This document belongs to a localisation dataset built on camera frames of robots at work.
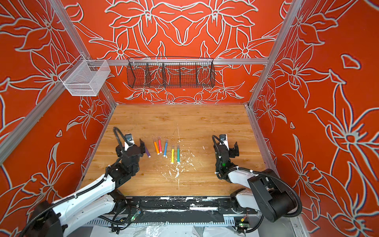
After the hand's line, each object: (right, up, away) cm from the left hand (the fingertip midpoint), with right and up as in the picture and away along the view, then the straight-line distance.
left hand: (131, 141), depth 79 cm
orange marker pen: (+10, -7, +15) cm, 20 cm away
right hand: (+55, -1, +8) cm, 56 cm away
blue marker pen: (+17, -9, +13) cm, 23 cm away
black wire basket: (+19, +44, +20) cm, 52 cm away
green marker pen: (+25, -11, +11) cm, 29 cm away
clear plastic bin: (-35, +39, +13) cm, 54 cm away
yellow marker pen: (+22, -11, +11) cm, 27 cm away
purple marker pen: (+6, -9, +9) cm, 14 cm away
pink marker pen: (+13, -6, +16) cm, 21 cm away
